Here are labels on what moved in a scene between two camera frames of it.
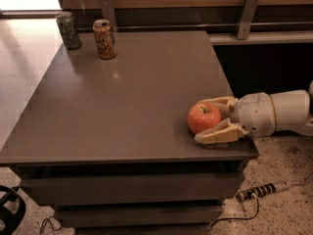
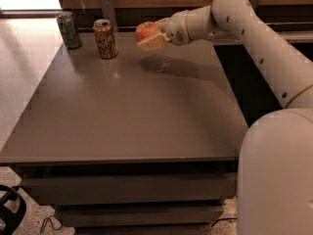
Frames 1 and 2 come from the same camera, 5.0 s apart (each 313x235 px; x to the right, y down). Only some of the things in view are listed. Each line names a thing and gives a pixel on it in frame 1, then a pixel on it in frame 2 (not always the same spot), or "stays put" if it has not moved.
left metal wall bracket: (108, 11) stays put
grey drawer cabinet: (107, 142) stays put
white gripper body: (254, 114) -> (176, 27)
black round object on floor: (12, 220) stays put
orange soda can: (105, 39) stays put
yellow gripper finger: (225, 104) -> (161, 23)
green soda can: (69, 29) stays put
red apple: (202, 116) -> (145, 29)
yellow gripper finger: (226, 131) -> (155, 42)
